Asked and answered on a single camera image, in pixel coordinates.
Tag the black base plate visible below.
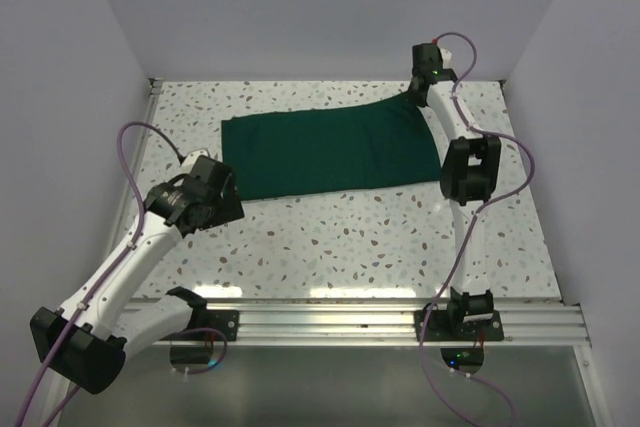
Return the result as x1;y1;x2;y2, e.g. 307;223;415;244
187;309;240;342
413;306;505;342

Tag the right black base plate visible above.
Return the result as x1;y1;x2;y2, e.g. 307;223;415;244
413;306;505;342

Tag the purple cable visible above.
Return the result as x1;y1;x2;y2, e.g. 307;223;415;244
12;121;229;427
418;32;536;427

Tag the aluminium rail frame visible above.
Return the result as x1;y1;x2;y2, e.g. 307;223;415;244
39;77;614;427

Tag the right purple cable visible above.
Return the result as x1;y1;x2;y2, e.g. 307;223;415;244
418;32;536;427

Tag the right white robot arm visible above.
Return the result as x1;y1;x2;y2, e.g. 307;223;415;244
408;41;501;341

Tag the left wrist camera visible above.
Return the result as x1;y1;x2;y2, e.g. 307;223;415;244
181;148;210;166

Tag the green surgical cloth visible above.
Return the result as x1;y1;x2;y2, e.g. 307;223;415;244
221;94;441;201

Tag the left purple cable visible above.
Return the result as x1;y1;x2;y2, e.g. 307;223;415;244
12;121;229;427

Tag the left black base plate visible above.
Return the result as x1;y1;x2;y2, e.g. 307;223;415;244
187;309;240;342

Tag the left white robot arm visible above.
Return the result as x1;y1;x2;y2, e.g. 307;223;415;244
30;154;244;394

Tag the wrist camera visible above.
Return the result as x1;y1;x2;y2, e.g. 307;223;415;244
181;148;210;166
439;48;453;69

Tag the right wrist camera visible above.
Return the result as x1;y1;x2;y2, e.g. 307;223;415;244
439;48;453;69

